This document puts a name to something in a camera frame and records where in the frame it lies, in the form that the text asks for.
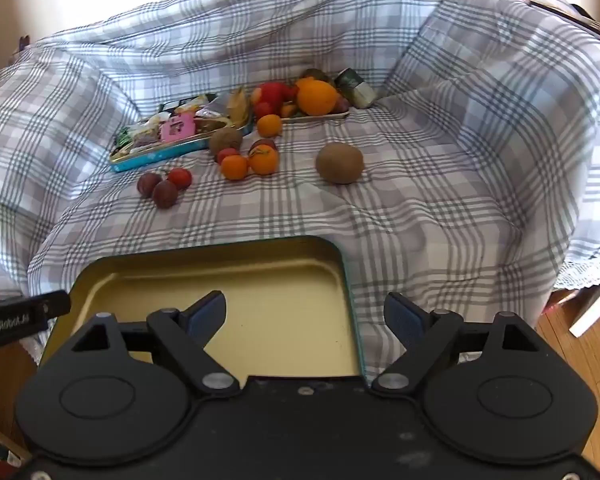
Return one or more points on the green drink can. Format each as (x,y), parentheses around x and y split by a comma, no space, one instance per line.
(357,91)

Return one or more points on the dark plum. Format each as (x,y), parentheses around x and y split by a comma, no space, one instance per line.
(341,105)

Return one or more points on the pink snack packet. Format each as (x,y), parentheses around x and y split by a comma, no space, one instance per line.
(177,129)

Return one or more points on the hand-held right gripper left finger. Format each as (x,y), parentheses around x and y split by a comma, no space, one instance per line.
(207,315)

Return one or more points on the white lace cloth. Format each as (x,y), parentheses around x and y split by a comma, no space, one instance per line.
(585,265)

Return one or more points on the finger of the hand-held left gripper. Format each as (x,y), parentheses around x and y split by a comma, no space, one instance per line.
(57,305)

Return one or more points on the large orange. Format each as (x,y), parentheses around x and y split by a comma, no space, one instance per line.
(317,96)

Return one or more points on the tan paper pouch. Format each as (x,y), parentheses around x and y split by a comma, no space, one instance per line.
(237,105)

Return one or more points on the dark green leaves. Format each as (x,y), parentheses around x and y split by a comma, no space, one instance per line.
(314,74)

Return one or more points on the red apple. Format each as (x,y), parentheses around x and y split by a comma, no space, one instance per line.
(275,91)

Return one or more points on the brown kiwi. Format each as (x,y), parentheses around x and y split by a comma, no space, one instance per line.
(225,140)
(340,162)

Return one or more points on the small red tomato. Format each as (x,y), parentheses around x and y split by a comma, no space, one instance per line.
(264,109)
(227,153)
(292,93)
(181,178)

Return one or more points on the pile of assorted snack packets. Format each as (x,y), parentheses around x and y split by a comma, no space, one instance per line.
(147,127)

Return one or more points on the small tangerine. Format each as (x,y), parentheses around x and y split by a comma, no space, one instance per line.
(287,109)
(235,168)
(269,125)

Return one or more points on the tangerine with leaf stem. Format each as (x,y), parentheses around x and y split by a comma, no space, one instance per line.
(264,160)

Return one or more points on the blue snack tin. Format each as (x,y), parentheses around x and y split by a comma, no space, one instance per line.
(145,159)

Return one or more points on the grey plaid blanket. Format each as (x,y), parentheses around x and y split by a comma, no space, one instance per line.
(430,210)

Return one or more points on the gold tin tray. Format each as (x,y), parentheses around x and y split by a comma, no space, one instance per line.
(280,300)

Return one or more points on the white plate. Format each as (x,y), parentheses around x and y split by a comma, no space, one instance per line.
(325,116)

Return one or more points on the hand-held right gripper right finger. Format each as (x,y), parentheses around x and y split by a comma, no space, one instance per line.
(405,317)

